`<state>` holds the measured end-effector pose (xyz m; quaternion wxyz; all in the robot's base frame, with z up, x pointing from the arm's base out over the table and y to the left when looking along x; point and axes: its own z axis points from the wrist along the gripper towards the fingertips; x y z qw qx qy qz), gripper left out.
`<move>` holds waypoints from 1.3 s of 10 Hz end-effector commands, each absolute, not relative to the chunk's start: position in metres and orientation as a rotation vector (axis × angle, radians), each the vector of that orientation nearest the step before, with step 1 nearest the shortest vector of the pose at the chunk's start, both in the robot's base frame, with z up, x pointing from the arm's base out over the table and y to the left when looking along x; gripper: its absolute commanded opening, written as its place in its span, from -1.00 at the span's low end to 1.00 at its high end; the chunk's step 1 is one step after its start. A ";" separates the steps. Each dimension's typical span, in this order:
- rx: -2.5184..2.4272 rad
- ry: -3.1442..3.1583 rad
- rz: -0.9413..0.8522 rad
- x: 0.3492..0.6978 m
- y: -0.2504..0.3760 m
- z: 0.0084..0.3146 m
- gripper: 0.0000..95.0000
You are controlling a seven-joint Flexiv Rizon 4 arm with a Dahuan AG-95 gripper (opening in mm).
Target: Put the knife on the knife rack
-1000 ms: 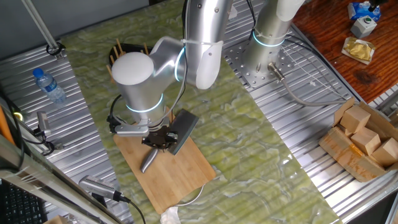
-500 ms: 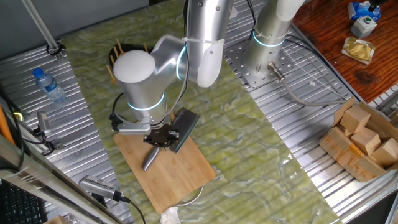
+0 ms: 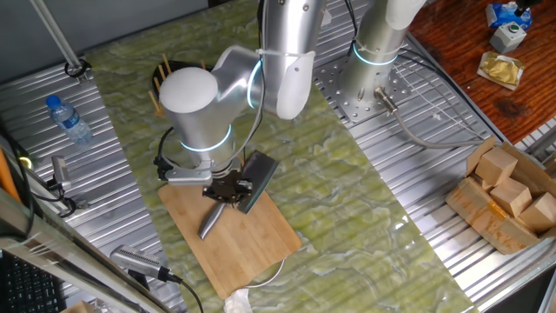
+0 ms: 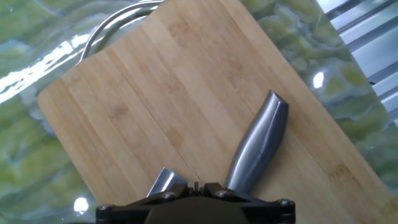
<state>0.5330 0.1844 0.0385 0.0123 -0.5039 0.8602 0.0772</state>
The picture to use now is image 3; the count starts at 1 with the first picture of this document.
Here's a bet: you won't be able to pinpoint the stainless steel cleaver knife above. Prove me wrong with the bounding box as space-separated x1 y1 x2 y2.
198 150 280 241

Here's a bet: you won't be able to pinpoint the aluminium frame bar with bracket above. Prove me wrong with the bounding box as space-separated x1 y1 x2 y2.
0 186 175 313

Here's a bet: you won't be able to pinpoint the bamboo cutting board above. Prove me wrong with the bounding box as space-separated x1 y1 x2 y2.
157 182 303 300

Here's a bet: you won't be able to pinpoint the brown cardboard box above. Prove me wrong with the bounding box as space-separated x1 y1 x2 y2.
445 135 556 256

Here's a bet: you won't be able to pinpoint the gold foil packet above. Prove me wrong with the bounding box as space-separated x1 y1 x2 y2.
476 50 526 91

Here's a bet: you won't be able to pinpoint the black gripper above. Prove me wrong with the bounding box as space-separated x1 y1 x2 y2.
202 169 255 206

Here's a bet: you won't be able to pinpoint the light wooden cube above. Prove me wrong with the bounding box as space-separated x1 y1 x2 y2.
519 192 556 234
474 147 519 188
489 176 533 218

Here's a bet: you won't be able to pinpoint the orange cable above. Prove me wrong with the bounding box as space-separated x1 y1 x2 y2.
0 147 22 204

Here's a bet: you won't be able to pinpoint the blue tissue pack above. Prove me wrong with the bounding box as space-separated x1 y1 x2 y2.
485 2 533 30

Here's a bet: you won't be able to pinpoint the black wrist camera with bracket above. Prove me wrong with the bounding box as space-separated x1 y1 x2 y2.
154 156 215 187

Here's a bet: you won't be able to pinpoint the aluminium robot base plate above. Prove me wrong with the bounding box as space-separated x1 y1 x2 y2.
312 56 414 123

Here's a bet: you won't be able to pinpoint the wooden knife rack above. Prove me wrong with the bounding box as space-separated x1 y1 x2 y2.
147 54 208 117

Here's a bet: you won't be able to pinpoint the black keyboard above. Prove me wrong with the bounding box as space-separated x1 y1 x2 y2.
0 251 66 313

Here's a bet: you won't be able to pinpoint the small camera on metal mount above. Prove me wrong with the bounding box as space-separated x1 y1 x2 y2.
45 155 90 218

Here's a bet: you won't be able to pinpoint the clear water bottle blue label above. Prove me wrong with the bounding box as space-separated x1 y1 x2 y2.
45 94 95 145

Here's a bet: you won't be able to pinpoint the black device cable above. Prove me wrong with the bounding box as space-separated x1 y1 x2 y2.
158 267 205 313

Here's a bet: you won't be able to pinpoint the slanted aluminium pole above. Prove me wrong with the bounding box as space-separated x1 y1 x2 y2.
29 0 90 83

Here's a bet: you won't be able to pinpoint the small black object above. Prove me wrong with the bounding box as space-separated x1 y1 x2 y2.
514 0 544 17

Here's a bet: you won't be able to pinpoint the crumpled white tissue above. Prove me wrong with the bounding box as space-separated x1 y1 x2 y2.
223 289 254 313

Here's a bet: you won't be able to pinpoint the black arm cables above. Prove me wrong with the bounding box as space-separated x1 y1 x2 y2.
154 0 267 175

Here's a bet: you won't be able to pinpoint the large light wooden block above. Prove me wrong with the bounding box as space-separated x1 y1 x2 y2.
60 299 95 313

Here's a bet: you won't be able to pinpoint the silver ribbed handheld device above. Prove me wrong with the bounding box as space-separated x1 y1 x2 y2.
109 244 169 283

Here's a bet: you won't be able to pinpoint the black cable ring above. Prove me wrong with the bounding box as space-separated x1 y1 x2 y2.
63 58 93 80

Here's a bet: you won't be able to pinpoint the green marble pattern mat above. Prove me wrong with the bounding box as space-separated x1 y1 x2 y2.
84 0 481 313

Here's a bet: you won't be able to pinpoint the grey emergency button box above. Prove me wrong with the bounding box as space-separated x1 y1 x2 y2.
489 21 527 55

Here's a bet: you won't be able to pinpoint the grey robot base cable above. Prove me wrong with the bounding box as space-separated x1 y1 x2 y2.
373 86 487 150

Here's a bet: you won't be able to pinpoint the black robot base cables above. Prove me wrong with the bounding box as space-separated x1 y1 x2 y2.
342 0 361 56

